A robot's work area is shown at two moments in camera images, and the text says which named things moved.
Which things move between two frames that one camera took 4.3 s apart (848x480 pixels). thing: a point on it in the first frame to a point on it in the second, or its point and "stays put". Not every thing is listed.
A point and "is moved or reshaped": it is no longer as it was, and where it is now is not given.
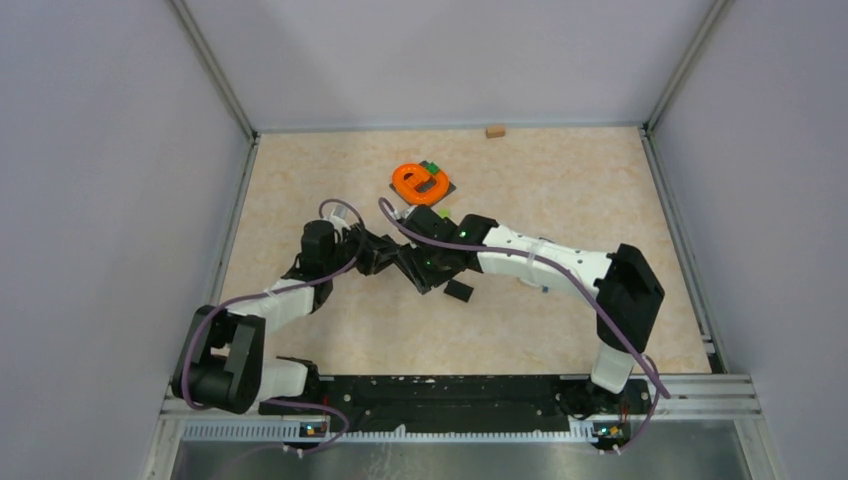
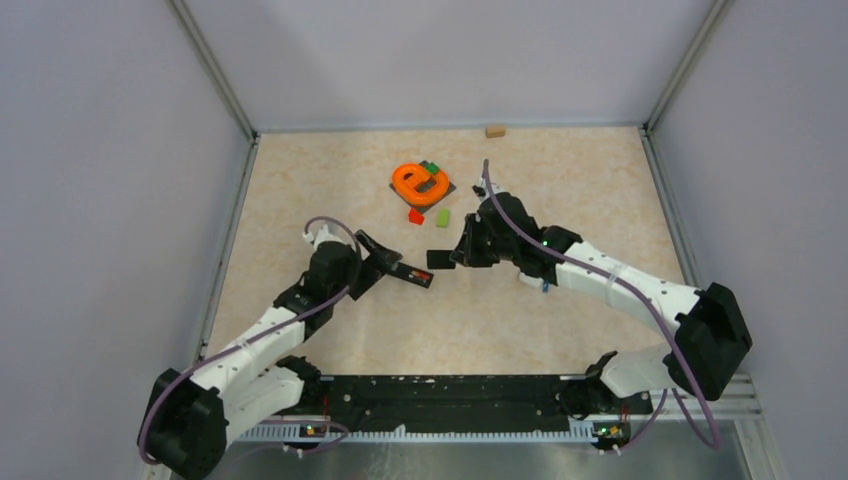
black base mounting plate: (467, 403) stays put
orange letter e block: (405, 177) stays put
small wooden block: (495, 132) stays put
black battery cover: (458, 290) is moved or reshaped
